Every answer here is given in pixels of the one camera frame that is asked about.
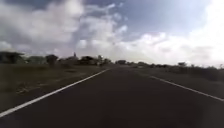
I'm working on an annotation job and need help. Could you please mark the row of trees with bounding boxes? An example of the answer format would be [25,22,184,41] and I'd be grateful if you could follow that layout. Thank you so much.
[0,50,113,67]
[114,59,224,73]

